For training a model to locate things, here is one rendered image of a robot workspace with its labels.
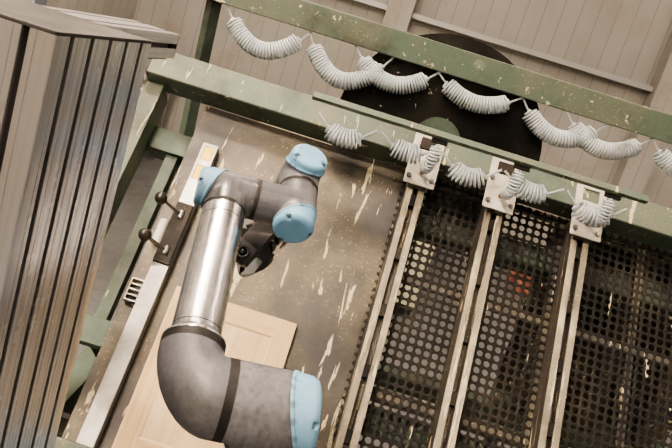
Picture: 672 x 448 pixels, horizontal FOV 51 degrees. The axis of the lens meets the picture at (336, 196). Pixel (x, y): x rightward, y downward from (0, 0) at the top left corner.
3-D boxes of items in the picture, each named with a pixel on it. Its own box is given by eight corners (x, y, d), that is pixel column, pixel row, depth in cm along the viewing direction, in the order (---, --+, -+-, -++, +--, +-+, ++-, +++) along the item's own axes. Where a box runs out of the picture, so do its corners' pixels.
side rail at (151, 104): (-2, 417, 195) (-16, 413, 185) (151, 96, 240) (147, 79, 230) (18, 424, 195) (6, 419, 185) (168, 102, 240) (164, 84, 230)
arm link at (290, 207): (247, 236, 125) (255, 195, 133) (308, 251, 127) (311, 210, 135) (258, 205, 120) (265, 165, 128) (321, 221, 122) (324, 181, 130)
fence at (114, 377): (78, 443, 190) (75, 442, 186) (204, 147, 228) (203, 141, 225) (96, 449, 190) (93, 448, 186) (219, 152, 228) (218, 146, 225)
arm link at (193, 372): (127, 439, 97) (195, 190, 131) (205, 454, 99) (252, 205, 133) (137, 401, 89) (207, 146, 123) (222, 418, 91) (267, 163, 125)
